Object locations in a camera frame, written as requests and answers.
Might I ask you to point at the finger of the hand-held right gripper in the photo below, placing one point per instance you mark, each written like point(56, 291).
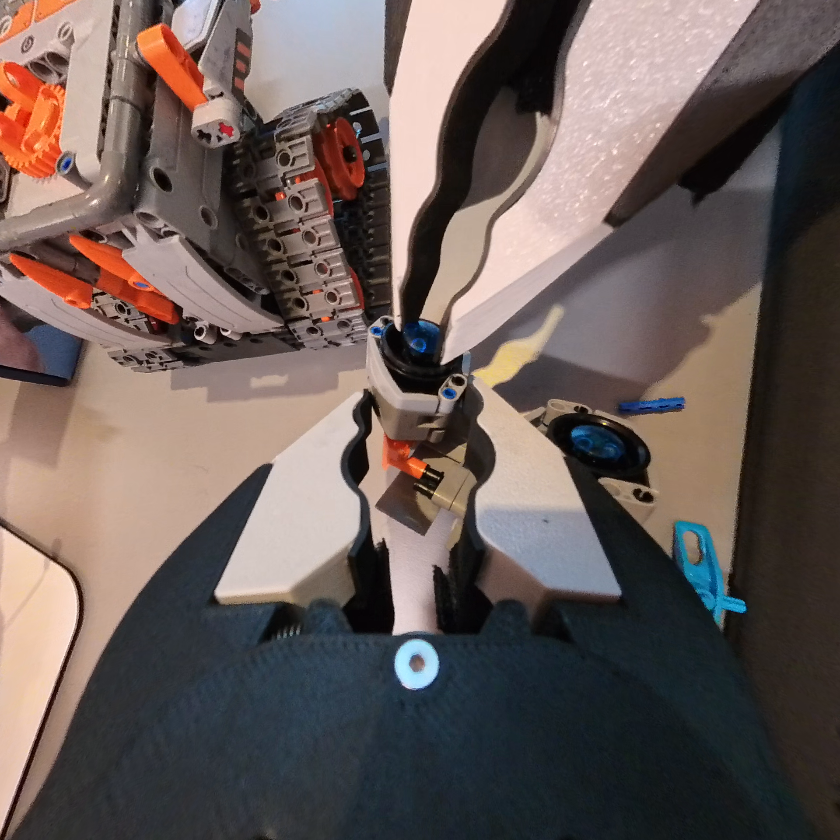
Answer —
point(420, 98)
point(623, 98)

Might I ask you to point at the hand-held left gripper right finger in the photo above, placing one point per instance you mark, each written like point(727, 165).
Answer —
point(544, 525)

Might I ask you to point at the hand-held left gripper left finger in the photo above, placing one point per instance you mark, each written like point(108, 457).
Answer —
point(289, 525)

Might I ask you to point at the grey wheel module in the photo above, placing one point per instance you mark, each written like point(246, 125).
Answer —
point(407, 400)

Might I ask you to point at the translucent blue round toy stud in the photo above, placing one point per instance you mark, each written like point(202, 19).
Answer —
point(417, 341)
point(594, 445)

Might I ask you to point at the small blue toy pin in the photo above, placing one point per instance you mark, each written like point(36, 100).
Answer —
point(653, 405)

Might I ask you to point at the black perforated mat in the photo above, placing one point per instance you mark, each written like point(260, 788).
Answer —
point(787, 459)

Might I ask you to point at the grey orange tracked toy robot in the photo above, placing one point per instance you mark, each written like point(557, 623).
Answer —
point(164, 197)

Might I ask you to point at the light blue toy frame piece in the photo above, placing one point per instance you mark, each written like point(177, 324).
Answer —
point(705, 571)

